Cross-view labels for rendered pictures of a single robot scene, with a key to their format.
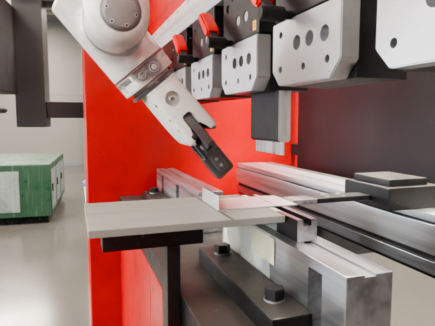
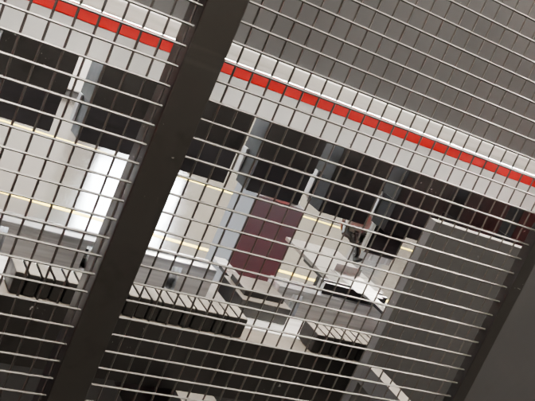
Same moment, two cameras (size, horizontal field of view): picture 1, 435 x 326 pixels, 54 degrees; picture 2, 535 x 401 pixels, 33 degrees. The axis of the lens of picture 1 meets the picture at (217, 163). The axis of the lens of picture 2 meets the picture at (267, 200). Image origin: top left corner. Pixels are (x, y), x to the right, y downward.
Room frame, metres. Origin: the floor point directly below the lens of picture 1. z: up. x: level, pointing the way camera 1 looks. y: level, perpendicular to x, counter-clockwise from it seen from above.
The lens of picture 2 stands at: (-0.09, -2.17, 1.60)
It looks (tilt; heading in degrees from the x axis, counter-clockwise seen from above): 12 degrees down; 78
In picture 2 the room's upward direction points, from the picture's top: 24 degrees clockwise
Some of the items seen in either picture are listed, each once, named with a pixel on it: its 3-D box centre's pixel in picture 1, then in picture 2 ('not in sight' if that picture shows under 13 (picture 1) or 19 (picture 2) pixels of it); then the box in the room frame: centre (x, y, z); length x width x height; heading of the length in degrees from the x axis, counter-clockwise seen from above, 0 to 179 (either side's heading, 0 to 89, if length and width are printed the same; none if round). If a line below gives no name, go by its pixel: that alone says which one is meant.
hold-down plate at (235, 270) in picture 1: (243, 282); not in sight; (0.62, -0.04, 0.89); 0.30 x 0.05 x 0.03; 19
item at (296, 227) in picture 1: (274, 215); (352, 293); (0.66, -0.09, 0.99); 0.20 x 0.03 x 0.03; 19
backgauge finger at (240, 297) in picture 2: not in sight; (241, 281); (0.32, -0.38, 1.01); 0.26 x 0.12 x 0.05; 109
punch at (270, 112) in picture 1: (269, 123); (381, 245); (0.68, -0.08, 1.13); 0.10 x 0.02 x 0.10; 19
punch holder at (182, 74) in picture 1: (194, 68); (520, 236); (1.08, 0.06, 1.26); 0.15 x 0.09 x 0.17; 19
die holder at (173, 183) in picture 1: (184, 194); not in sight; (1.20, 0.10, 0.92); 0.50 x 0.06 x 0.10; 19
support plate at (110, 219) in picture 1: (177, 212); (333, 265); (0.63, 0.06, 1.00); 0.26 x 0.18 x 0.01; 109
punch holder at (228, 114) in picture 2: not in sight; (203, 134); (0.13, -0.26, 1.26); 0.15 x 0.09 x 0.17; 19
